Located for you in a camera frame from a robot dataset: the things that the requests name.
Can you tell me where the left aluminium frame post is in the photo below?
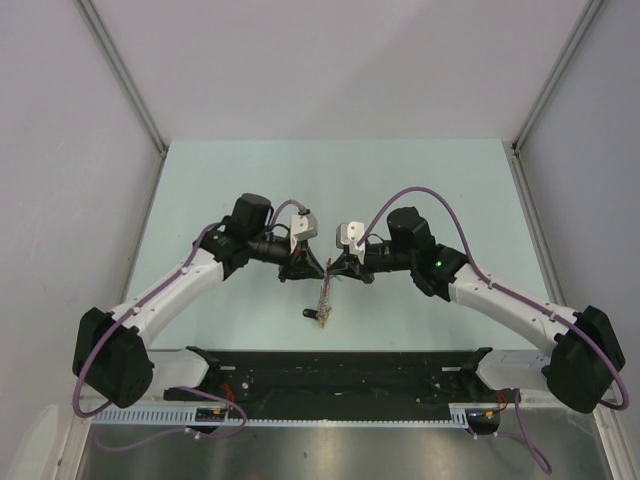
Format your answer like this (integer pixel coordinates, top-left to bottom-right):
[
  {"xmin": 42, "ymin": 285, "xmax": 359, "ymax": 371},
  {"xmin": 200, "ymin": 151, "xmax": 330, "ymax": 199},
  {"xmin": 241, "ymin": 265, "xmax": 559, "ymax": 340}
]
[{"xmin": 74, "ymin": 0, "xmax": 168, "ymax": 158}]

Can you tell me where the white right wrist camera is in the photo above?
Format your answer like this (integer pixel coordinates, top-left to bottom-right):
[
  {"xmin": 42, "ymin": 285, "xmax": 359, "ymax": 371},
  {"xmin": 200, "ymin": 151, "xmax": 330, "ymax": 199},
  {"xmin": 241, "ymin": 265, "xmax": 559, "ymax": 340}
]
[{"xmin": 336, "ymin": 221, "xmax": 366, "ymax": 264}]

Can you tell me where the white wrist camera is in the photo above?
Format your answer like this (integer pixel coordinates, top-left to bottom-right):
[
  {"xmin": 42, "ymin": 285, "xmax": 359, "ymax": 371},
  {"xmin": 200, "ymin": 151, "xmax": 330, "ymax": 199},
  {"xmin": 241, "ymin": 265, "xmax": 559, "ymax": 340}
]
[
  {"xmin": 289, "ymin": 210, "xmax": 318, "ymax": 253},
  {"xmin": 336, "ymin": 221, "xmax": 366, "ymax": 264}
]

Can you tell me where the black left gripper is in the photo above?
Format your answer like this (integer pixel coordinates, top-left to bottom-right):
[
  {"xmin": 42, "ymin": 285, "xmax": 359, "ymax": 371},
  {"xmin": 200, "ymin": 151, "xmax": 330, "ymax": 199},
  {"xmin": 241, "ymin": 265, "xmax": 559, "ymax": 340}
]
[{"xmin": 248, "ymin": 231, "xmax": 324, "ymax": 283}]

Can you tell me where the aluminium frame post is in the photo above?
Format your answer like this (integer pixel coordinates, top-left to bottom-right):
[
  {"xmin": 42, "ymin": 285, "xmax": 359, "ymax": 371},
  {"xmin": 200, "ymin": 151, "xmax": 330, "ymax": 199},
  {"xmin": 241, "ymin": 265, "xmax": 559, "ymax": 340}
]
[
  {"xmin": 510, "ymin": 0, "xmax": 608, "ymax": 155},
  {"xmin": 74, "ymin": 0, "xmax": 168, "ymax": 158}
]

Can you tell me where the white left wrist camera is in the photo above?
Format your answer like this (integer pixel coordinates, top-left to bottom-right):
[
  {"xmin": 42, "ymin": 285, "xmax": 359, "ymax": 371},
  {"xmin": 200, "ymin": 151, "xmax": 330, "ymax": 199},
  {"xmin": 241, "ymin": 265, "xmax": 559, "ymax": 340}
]
[{"xmin": 289, "ymin": 210, "xmax": 318, "ymax": 253}]

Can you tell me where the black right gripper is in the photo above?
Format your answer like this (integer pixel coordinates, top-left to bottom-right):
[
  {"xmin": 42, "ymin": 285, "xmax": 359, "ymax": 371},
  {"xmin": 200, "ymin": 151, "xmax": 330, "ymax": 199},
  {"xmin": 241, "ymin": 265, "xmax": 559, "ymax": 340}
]
[{"xmin": 327, "ymin": 241, "xmax": 415, "ymax": 285}]

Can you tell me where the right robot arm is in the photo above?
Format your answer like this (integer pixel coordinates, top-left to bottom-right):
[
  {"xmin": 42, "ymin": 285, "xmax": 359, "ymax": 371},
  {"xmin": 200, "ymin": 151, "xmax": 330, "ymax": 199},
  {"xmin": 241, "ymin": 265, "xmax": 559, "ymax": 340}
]
[{"xmin": 329, "ymin": 207, "xmax": 625, "ymax": 413}]

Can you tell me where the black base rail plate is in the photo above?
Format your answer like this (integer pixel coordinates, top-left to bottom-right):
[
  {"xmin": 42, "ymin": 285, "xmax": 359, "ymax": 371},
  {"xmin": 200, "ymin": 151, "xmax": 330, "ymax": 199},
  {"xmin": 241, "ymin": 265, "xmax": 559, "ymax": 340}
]
[{"xmin": 163, "ymin": 348, "xmax": 512, "ymax": 420}]

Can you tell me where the right aluminium frame post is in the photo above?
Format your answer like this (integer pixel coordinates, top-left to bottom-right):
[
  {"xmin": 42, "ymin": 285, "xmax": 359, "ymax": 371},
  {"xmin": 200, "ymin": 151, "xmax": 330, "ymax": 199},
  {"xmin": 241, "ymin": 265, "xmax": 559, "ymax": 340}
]
[{"xmin": 510, "ymin": 0, "xmax": 608, "ymax": 155}]

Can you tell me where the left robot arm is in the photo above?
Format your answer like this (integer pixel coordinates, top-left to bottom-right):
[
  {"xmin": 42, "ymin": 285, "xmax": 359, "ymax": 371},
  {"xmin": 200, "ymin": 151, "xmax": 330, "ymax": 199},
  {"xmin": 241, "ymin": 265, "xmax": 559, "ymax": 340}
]
[{"xmin": 72, "ymin": 193, "xmax": 325, "ymax": 418}]

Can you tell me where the white slotted cable duct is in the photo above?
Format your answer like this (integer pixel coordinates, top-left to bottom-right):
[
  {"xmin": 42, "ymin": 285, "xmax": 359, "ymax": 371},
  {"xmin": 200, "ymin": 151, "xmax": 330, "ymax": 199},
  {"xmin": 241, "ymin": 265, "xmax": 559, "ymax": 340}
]
[{"xmin": 92, "ymin": 404, "xmax": 498, "ymax": 429}]

